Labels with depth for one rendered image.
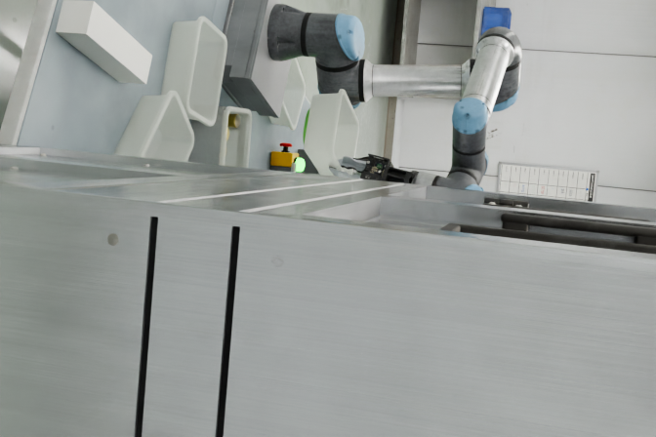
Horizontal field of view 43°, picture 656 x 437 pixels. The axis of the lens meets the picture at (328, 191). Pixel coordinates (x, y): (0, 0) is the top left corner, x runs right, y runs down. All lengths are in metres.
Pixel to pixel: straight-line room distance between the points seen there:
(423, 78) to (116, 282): 1.70
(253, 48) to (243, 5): 0.13
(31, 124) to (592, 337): 1.13
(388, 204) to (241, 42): 1.35
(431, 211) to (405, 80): 1.39
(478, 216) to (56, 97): 0.90
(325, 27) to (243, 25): 0.21
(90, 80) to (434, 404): 1.21
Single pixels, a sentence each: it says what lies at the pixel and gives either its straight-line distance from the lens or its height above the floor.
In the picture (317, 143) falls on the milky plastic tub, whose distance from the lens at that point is 1.92.
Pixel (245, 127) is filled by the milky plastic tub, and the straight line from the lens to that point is 2.19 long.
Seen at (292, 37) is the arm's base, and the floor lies 0.92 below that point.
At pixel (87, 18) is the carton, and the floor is 0.81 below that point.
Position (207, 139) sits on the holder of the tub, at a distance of 2.05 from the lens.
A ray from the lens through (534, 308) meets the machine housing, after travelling 0.55.
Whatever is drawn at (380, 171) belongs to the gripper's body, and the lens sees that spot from 1.90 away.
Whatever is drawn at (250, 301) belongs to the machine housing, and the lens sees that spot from 0.59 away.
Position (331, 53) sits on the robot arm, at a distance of 2.21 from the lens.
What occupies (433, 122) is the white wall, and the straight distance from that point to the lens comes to 8.15.
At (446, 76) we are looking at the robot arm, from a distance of 2.25.
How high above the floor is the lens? 1.60
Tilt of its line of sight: 15 degrees down
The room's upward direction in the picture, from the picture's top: 96 degrees clockwise
